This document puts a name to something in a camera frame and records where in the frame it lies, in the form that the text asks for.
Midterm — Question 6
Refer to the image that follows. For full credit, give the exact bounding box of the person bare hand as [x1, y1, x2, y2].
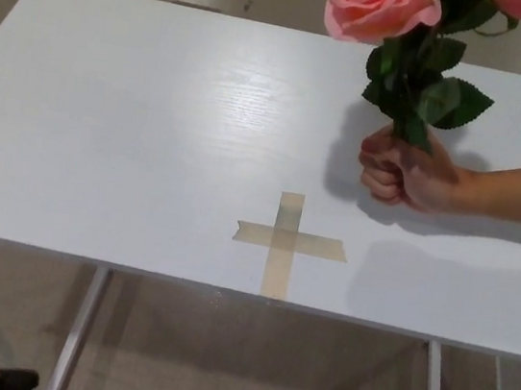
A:
[352, 120, 480, 220]

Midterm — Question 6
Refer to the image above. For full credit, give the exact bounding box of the person bare forearm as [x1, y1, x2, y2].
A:
[456, 145, 521, 226]

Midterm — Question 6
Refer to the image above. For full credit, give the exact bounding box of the pink artificial rose bouquet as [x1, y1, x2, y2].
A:
[306, 0, 521, 169]

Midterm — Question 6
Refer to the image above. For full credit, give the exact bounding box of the beige masking tape strip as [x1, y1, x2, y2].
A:
[231, 219, 353, 263]
[258, 189, 308, 303]

